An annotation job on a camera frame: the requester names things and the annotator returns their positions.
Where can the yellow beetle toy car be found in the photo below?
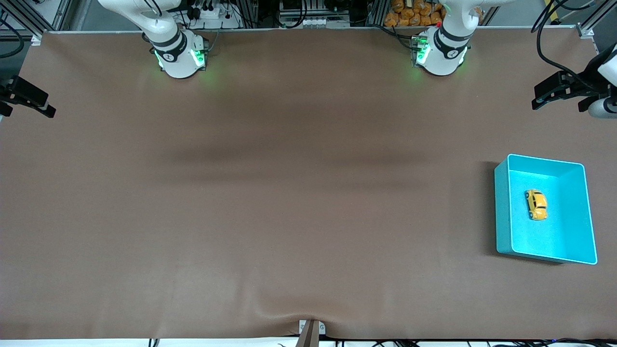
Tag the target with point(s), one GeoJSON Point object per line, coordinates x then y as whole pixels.
{"type": "Point", "coordinates": [536, 205]}

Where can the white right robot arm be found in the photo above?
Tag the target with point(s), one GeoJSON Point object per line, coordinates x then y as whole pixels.
{"type": "Point", "coordinates": [181, 53]}

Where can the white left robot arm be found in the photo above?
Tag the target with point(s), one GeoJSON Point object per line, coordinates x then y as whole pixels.
{"type": "Point", "coordinates": [443, 58]}

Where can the turquoise plastic bin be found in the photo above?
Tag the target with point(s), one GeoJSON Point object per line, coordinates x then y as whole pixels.
{"type": "Point", "coordinates": [569, 226]}

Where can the bag of orange fruit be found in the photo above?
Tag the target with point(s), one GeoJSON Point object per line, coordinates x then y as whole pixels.
{"type": "Point", "coordinates": [409, 14]}

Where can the white power strip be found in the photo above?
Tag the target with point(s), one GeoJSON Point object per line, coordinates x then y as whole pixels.
{"type": "Point", "coordinates": [212, 14]}

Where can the brown table mat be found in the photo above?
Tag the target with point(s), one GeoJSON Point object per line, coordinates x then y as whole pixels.
{"type": "Point", "coordinates": [308, 193]}

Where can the aluminium frame post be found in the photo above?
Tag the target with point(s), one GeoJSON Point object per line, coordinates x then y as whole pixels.
{"type": "Point", "coordinates": [585, 30]}

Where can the metal table clamp bracket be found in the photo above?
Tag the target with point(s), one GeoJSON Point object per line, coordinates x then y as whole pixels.
{"type": "Point", "coordinates": [311, 335]}

